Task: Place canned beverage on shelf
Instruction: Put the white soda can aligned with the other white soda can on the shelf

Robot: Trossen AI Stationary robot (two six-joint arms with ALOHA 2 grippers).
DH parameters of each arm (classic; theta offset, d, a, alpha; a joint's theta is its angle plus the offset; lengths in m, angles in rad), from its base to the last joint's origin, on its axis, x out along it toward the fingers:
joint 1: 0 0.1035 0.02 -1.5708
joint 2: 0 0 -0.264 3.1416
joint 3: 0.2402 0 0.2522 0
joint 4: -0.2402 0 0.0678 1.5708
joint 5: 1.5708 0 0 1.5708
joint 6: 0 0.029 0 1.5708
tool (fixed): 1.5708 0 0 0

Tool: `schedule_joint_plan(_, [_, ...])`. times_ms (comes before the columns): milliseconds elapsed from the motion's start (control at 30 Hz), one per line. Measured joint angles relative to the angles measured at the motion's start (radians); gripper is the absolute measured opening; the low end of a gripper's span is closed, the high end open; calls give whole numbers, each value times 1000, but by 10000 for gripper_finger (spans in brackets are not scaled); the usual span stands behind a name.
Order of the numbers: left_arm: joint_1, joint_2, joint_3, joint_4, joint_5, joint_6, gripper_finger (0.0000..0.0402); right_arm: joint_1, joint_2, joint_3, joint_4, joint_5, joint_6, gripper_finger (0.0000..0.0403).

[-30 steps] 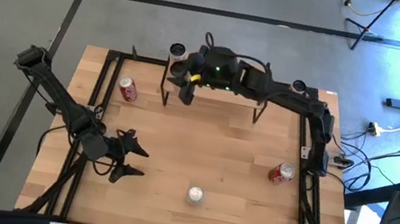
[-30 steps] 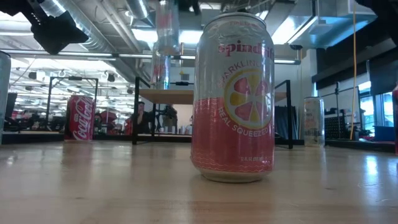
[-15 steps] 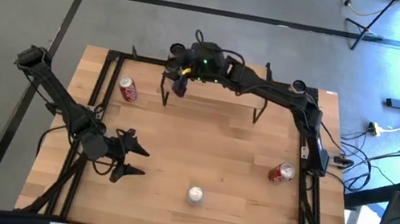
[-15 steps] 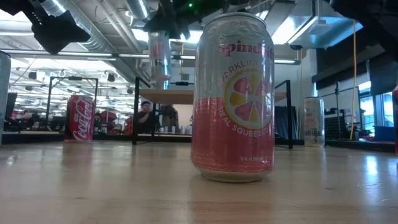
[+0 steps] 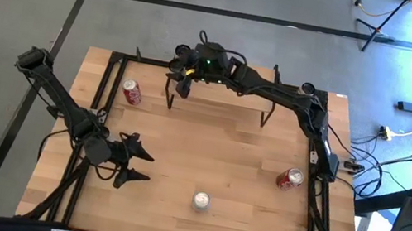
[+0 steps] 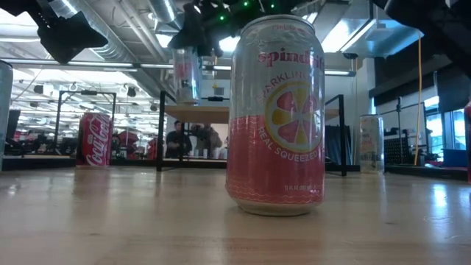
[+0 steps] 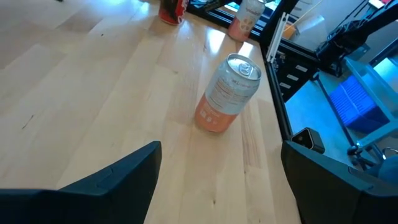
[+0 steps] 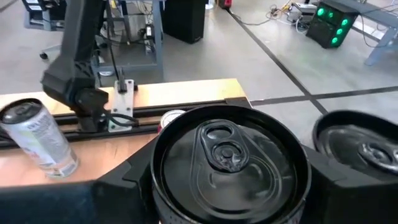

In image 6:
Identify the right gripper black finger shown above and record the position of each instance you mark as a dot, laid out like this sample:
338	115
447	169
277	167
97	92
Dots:
212	46
184	33

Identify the tall silver pink-print can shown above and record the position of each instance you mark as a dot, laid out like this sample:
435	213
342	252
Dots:
187	81

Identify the pink grey Spindrift can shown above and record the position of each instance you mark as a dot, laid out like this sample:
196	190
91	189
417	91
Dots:
276	165

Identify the tall white Celsius can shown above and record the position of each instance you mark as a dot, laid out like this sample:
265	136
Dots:
371	147

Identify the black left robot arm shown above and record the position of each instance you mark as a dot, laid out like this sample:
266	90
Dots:
14	5

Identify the grey-blue beverage can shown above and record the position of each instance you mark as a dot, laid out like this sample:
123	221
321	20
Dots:
5	117

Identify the person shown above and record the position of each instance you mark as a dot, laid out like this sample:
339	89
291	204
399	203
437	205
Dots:
209	140
176	141

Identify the black monitor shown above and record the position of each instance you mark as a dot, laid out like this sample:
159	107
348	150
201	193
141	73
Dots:
13	125

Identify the red background object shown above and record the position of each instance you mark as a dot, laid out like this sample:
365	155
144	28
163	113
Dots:
127	138
152	149

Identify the large white ventilation hood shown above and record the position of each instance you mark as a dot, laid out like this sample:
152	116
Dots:
368	37

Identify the dark fabric panel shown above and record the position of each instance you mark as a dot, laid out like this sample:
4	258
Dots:
333	143

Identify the black stand pole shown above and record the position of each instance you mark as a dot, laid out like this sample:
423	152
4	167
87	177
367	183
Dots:
399	121

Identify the black perforated rack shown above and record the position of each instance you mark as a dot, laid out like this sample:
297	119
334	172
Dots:
395	149

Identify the dark window blind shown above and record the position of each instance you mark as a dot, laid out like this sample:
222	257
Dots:
454	95

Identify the blue box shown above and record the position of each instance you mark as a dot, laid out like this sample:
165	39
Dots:
454	158

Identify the silver spiral air duct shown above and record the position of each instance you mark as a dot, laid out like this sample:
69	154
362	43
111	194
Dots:
110	48

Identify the wooden shelf black metal frame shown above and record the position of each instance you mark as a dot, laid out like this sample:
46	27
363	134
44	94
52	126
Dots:
198	115

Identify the black metal station frame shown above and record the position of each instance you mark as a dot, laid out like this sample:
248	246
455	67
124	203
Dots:
58	125

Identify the black table edge rail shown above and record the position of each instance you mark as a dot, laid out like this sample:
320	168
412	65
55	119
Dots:
37	163

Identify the black dome security camera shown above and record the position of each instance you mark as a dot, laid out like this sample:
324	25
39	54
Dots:
349	56

